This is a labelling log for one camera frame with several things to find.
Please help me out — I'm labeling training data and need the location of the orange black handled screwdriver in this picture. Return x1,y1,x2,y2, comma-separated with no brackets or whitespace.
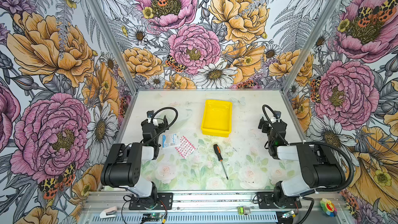
213,144,229,180

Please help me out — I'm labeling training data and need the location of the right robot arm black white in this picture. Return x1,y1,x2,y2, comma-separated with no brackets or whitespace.
254,114,353,209

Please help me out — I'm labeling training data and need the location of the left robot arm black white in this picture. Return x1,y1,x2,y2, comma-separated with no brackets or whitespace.
100,110,168,210

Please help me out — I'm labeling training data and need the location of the yellow plastic bin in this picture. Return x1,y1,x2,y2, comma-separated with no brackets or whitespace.
201,100,233,138

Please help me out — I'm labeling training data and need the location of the blue white sachet packet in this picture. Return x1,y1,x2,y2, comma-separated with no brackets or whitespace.
162,133,181,148

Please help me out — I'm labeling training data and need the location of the pink patterned sachet packet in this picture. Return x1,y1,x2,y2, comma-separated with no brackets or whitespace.
175,136,196,159

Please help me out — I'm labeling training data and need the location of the green circuit board right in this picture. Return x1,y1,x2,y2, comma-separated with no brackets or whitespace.
281,210,296,218

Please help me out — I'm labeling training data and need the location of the green circuit board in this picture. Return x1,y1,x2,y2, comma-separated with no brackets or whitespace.
281,210,296,218
142,213,164,222

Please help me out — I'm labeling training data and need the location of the green circuit board left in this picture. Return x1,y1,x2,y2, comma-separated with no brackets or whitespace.
142,213,164,222

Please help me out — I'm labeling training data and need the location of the small green display module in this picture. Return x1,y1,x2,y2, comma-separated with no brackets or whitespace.
237,206,251,215

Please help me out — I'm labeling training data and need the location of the white stapler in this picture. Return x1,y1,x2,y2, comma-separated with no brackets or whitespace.
99,206,118,219

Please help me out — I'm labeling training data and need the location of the colourful round toy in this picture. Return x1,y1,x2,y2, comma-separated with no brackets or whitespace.
320,198,337,217

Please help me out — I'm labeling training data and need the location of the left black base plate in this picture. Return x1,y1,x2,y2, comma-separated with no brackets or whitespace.
129,193,174,211

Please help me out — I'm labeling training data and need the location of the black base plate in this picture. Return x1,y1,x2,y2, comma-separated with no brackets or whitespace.
254,192,302,209
129,193,174,211

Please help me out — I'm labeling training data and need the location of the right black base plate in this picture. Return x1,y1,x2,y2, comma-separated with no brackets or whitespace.
254,192,302,209

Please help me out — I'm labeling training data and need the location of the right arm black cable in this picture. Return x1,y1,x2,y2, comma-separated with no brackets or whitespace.
262,104,356,192

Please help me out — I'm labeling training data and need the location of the white slotted cable duct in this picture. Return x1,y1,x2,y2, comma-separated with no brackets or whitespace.
91,212,278,224

